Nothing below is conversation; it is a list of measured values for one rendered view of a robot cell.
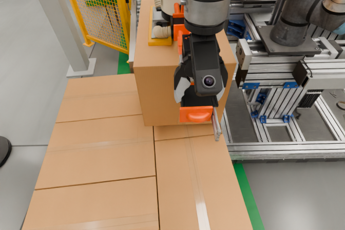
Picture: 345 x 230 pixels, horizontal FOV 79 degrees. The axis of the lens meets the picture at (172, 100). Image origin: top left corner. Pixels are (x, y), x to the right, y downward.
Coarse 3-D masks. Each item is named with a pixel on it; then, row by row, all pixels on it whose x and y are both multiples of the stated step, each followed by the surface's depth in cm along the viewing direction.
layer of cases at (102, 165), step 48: (96, 96) 142; (48, 144) 119; (96, 144) 118; (144, 144) 117; (192, 144) 117; (48, 192) 101; (96, 192) 101; (144, 192) 101; (192, 192) 100; (240, 192) 100
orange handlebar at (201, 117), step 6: (174, 6) 83; (180, 30) 70; (180, 36) 67; (180, 42) 65; (180, 48) 64; (192, 114) 47; (198, 114) 47; (204, 114) 47; (210, 114) 48; (192, 120) 47; (198, 120) 47; (204, 120) 47
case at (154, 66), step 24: (144, 0) 118; (144, 24) 101; (144, 48) 88; (168, 48) 87; (144, 72) 82; (168, 72) 83; (144, 96) 92; (168, 96) 93; (144, 120) 106; (168, 120) 107
